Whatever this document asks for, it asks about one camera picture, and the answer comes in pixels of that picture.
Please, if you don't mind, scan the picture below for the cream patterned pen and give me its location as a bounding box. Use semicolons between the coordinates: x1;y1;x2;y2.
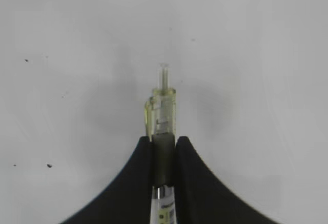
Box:
144;63;177;223

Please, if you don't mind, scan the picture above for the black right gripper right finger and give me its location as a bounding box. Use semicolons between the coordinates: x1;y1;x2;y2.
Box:
174;136;274;224

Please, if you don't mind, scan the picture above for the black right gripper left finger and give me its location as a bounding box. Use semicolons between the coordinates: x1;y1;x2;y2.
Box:
63;136;152;224

